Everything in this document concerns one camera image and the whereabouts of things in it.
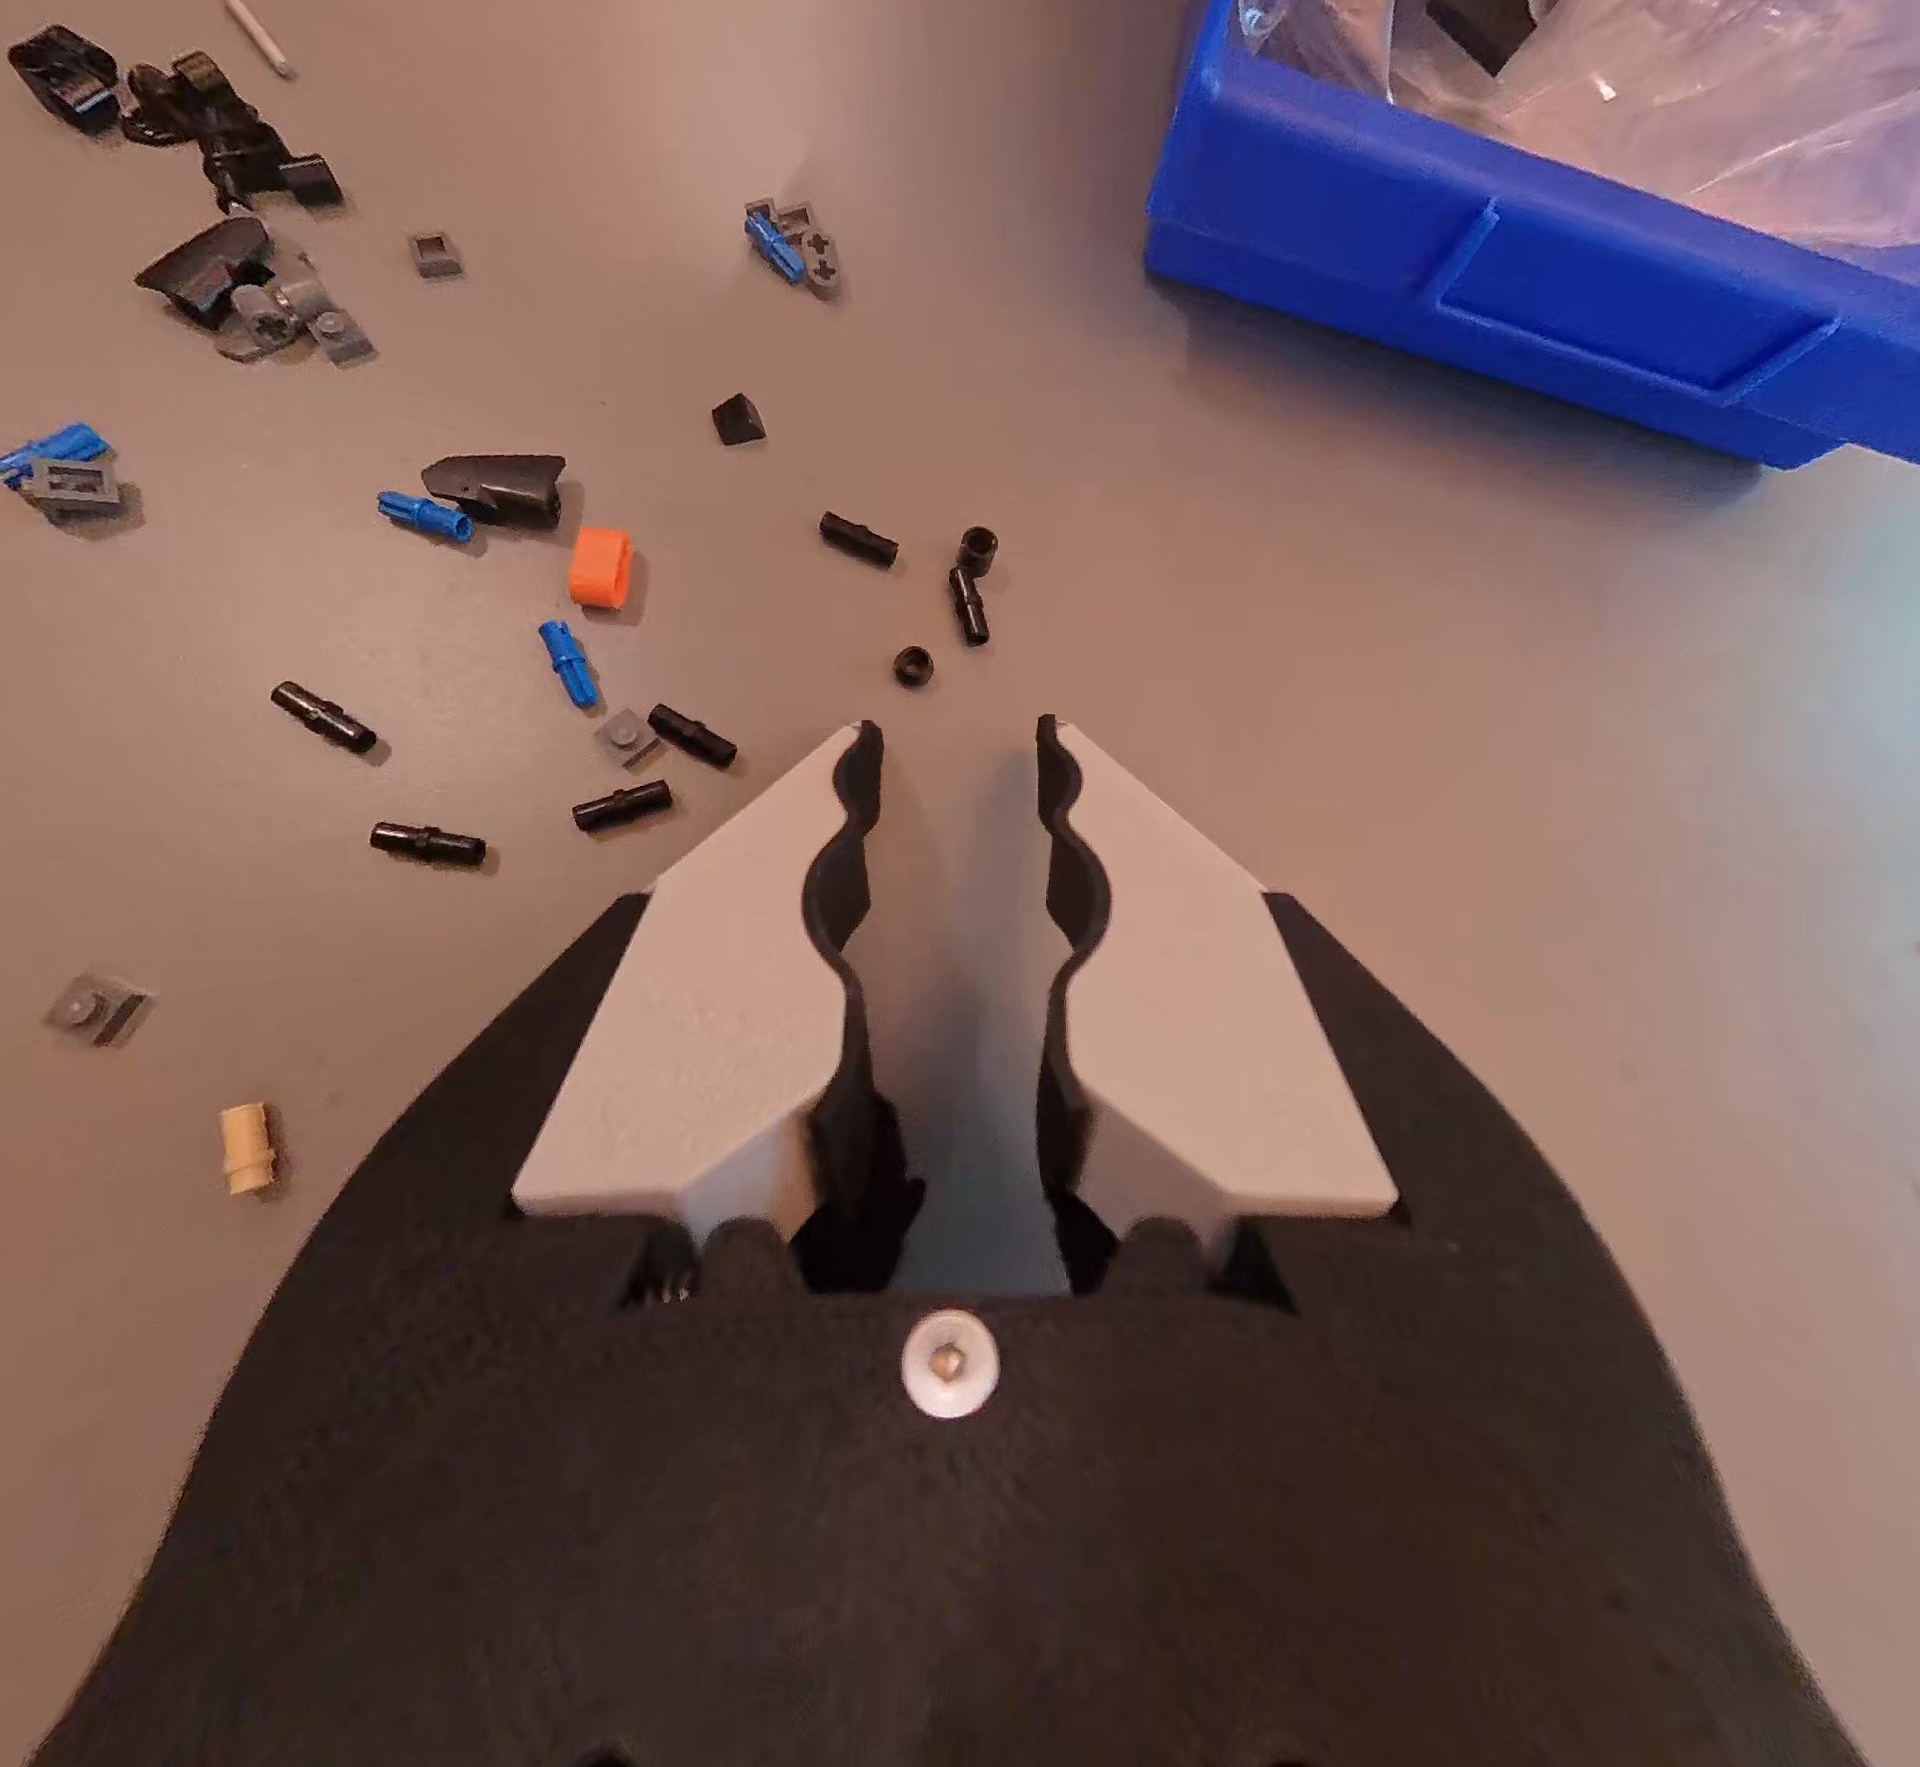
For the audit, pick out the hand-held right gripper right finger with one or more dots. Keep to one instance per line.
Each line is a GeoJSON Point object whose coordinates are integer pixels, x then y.
{"type": "Point", "coordinates": [1230, 1048]}

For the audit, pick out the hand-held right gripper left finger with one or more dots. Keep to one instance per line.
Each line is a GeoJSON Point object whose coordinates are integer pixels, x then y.
{"type": "Point", "coordinates": [688, 1048]}

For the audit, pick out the black lego bush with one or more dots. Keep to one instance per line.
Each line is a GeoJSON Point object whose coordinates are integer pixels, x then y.
{"type": "Point", "coordinates": [977, 543]}
{"type": "Point", "coordinates": [912, 664]}

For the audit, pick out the blue lego pin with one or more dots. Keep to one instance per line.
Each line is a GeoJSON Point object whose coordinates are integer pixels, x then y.
{"type": "Point", "coordinates": [61, 442]}
{"type": "Point", "coordinates": [569, 664]}
{"type": "Point", "coordinates": [773, 240]}
{"type": "Point", "coordinates": [424, 517]}

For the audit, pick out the tan lego pin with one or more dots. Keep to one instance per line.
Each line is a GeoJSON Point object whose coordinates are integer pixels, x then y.
{"type": "Point", "coordinates": [247, 1145]}

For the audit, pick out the orange lego piece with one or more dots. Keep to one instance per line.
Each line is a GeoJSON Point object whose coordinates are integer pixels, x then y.
{"type": "Point", "coordinates": [604, 566]}

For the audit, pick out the grey lego plate with stud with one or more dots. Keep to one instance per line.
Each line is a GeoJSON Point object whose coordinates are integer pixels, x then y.
{"type": "Point", "coordinates": [102, 1006]}

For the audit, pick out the black lego wedge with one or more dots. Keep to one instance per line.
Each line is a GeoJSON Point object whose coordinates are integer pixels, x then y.
{"type": "Point", "coordinates": [495, 488]}

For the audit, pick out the small black lego slope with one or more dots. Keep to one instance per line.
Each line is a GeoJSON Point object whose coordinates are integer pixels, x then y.
{"type": "Point", "coordinates": [736, 420]}

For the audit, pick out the small grey lego plate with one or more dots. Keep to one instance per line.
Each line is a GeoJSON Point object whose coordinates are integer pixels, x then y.
{"type": "Point", "coordinates": [342, 334]}

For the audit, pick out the small grey lego tile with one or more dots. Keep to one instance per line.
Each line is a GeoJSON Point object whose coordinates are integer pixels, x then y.
{"type": "Point", "coordinates": [434, 255]}

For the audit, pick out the grey lego axle connector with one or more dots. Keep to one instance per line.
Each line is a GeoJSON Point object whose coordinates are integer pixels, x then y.
{"type": "Point", "coordinates": [271, 316]}

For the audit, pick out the black lego slope piece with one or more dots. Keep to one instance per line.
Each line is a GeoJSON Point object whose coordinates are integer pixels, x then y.
{"type": "Point", "coordinates": [202, 268]}

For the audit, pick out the white lego bar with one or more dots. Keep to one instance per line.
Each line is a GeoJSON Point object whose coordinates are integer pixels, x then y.
{"type": "Point", "coordinates": [255, 31]}

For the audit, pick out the clear bags of lego parts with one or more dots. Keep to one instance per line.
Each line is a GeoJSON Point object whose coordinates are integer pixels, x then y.
{"type": "Point", "coordinates": [1723, 27]}

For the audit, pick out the black curved lego piece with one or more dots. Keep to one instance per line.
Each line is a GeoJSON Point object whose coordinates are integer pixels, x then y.
{"type": "Point", "coordinates": [61, 71]}

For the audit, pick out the blue storage bin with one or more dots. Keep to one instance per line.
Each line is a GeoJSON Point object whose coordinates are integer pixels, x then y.
{"type": "Point", "coordinates": [1349, 208]}

